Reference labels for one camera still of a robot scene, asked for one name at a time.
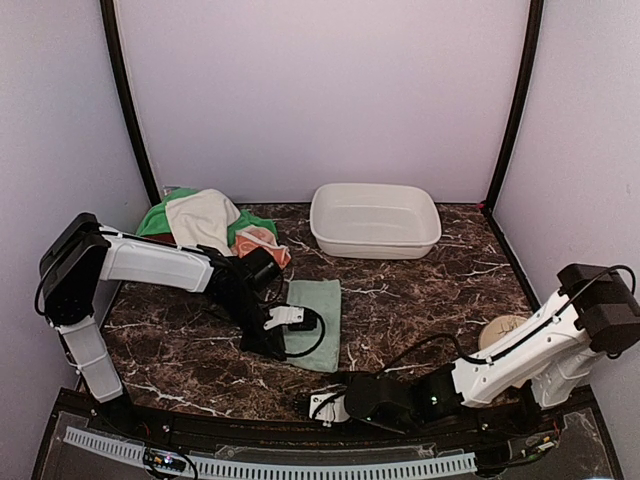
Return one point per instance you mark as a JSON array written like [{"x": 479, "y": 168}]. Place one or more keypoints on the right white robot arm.
[{"x": 593, "y": 314}]

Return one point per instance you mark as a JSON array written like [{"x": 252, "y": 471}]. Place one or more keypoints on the bright green towel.
[{"x": 155, "y": 221}]

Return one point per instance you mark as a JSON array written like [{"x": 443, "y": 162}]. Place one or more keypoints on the white slotted cable duct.
[{"x": 249, "y": 463}]

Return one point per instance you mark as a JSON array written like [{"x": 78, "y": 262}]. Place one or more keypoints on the right black frame post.
[{"x": 525, "y": 70}]

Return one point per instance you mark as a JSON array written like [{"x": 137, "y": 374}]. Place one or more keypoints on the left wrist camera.
[{"x": 294, "y": 318}]

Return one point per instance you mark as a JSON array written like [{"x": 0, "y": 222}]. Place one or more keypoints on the cream white towel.
[{"x": 202, "y": 219}]

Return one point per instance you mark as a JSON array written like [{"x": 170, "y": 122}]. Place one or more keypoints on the orange patterned towel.
[{"x": 250, "y": 238}]

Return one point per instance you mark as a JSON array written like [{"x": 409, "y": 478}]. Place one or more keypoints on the white plastic basin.
[{"x": 374, "y": 221}]

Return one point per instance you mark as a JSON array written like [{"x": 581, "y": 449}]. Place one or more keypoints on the mint green panda towel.
[{"x": 324, "y": 298}]

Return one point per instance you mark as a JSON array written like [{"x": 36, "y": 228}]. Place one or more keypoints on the black frame post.
[
  {"x": 525, "y": 70},
  {"x": 126, "y": 101}
]

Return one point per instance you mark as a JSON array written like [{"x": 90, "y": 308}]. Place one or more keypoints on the black front rail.
[{"x": 199, "y": 432}]

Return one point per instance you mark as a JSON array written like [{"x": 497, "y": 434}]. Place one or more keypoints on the left black frame post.
[{"x": 126, "y": 101}]

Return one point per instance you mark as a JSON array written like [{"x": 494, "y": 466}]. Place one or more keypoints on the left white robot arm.
[{"x": 88, "y": 253}]

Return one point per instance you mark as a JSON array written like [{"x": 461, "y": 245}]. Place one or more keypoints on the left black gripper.
[{"x": 274, "y": 340}]

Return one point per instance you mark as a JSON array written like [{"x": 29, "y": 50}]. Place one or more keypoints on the round floral coaster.
[{"x": 498, "y": 328}]

